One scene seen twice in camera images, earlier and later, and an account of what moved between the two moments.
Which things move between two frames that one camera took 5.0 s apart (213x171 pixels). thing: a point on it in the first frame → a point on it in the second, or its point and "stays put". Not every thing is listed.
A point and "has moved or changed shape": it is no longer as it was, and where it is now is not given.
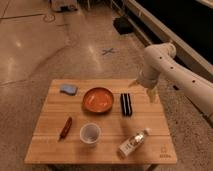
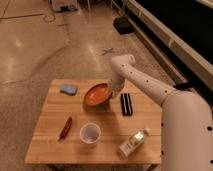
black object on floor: (123, 25) stays put
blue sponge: (69, 89) stays put
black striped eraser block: (126, 104) stays put
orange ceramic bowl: (98, 100) has moved or changed shape
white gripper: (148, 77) → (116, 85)
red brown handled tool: (65, 129) stays put
